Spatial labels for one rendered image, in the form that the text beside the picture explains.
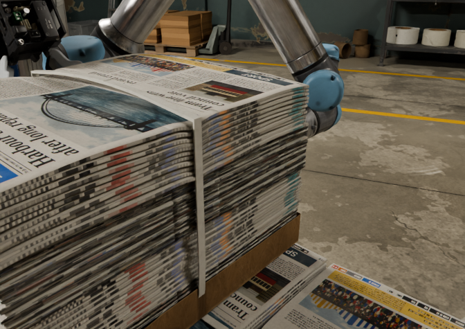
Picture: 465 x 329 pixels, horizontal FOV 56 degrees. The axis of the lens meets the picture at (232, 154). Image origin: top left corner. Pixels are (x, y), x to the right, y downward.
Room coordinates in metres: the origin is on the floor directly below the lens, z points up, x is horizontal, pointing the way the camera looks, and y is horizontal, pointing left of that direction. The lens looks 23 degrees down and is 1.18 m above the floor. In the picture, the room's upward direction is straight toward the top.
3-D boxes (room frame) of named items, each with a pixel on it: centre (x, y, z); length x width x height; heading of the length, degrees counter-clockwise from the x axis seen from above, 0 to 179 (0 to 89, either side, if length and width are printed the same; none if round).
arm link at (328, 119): (0.93, -0.19, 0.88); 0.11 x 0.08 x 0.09; 138
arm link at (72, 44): (0.87, 0.31, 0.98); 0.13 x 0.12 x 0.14; 172
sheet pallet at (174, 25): (6.94, 0.94, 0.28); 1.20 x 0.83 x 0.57; 68
